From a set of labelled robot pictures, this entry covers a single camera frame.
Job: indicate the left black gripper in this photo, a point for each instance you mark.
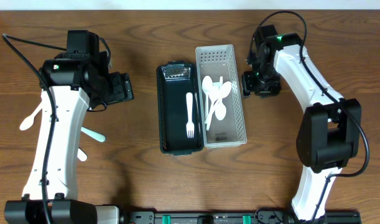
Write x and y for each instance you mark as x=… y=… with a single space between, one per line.
x=122 y=88

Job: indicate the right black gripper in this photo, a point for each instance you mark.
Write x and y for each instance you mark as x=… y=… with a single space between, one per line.
x=246 y=84

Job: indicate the white spoon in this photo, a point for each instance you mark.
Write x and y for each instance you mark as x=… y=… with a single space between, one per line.
x=29 y=121
x=220 y=112
x=207 y=85
x=214 y=96
x=226 y=90

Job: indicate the clear white perforated basket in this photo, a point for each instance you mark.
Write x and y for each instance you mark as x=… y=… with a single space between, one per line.
x=219 y=61

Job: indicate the white fork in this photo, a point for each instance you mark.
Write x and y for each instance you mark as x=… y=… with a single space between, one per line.
x=81 y=155
x=190 y=127

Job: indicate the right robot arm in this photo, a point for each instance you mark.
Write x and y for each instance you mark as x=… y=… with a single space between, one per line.
x=328 y=136

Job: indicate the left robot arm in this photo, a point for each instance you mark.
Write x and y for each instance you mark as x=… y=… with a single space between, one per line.
x=72 y=83

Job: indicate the white fork mint edge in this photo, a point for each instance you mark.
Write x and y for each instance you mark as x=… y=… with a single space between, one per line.
x=93 y=134

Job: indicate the dark green plastic basket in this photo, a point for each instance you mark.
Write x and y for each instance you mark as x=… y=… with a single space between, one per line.
x=174 y=80

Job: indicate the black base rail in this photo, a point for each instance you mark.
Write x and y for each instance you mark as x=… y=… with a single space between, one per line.
x=224 y=217

